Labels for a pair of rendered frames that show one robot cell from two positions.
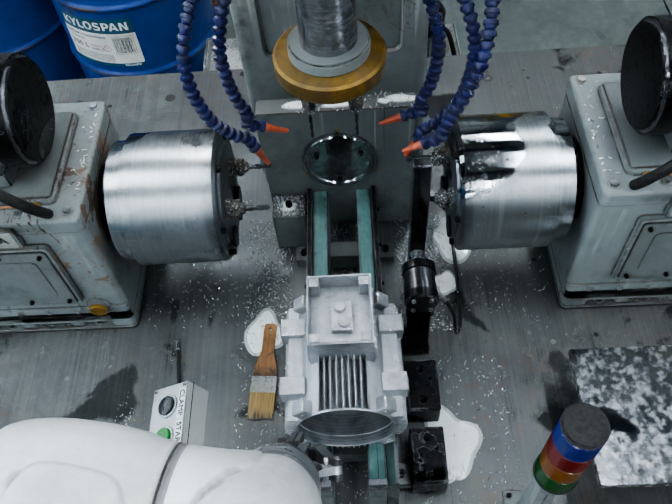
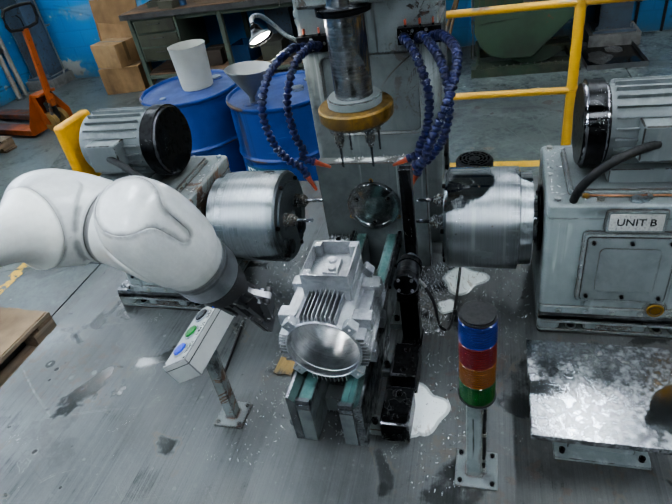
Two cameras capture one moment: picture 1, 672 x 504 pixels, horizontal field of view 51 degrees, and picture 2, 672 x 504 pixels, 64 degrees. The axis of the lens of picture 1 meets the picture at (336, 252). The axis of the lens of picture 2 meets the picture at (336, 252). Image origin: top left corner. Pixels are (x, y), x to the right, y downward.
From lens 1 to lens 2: 0.50 m
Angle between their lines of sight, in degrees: 23
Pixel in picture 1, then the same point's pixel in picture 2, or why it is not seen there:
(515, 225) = (485, 237)
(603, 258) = (563, 277)
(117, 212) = (213, 210)
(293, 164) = (342, 208)
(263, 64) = (330, 139)
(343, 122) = (374, 173)
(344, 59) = (359, 101)
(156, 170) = (241, 185)
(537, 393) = (504, 385)
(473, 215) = (452, 225)
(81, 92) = not seen: hidden behind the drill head
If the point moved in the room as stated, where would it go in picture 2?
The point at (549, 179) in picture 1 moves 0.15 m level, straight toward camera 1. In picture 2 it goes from (510, 201) to (482, 236)
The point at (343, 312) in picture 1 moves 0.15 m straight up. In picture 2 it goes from (334, 263) to (322, 201)
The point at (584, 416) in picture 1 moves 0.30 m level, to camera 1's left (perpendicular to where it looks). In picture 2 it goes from (478, 307) to (290, 305)
